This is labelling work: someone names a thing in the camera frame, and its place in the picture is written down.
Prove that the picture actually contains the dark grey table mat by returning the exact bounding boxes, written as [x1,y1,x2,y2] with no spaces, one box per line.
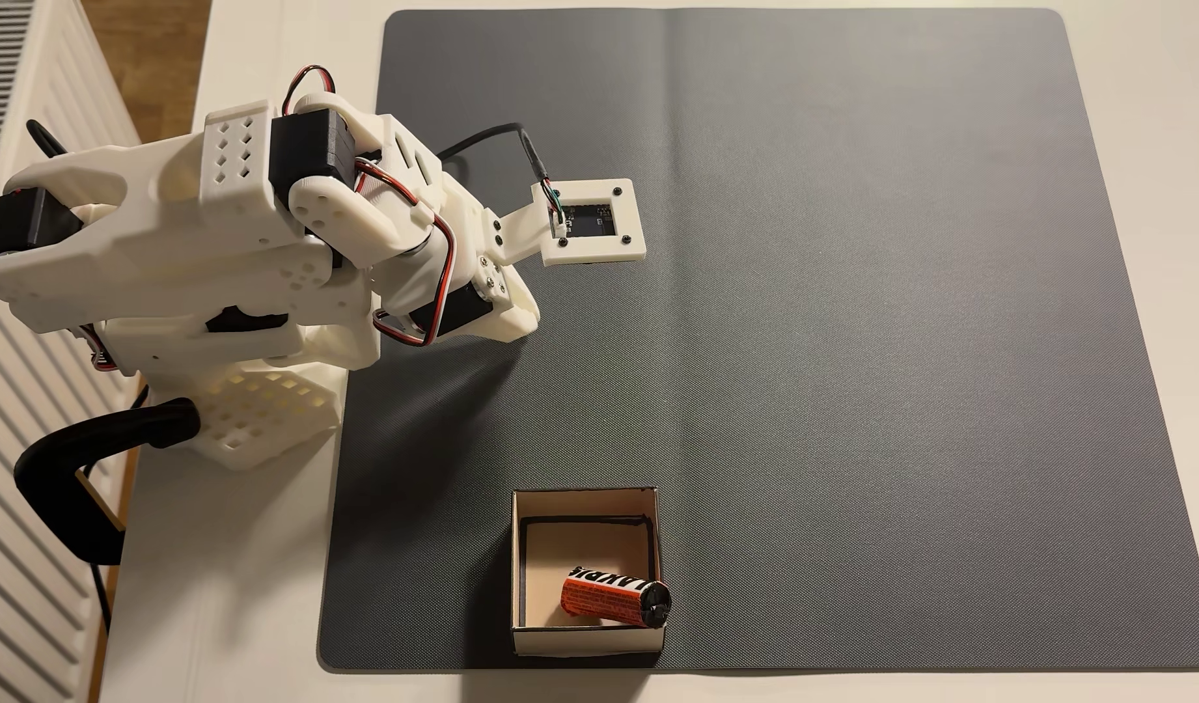
[316,8,1199,673]

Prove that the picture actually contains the red black servo wire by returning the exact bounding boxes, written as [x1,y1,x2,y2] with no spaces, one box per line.
[355,158,458,349]

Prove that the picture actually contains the red cylindrical battery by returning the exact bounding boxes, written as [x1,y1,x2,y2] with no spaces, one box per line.
[560,566,673,629]

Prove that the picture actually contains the black camera cable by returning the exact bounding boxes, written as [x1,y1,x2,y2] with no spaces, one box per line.
[437,123,564,211]

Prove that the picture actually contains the black table clamp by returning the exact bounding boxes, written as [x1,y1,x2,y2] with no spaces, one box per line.
[14,398,202,568]

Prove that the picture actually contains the small open cardboard box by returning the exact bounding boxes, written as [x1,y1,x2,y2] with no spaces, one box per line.
[510,487,667,657]

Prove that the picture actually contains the black power cable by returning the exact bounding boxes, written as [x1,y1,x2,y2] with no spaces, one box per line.
[25,119,70,158]

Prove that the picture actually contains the white radiator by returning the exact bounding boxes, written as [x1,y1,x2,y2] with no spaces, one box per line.
[0,0,144,703]

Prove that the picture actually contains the white square camera mount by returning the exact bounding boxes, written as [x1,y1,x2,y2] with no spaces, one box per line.
[487,178,648,268]

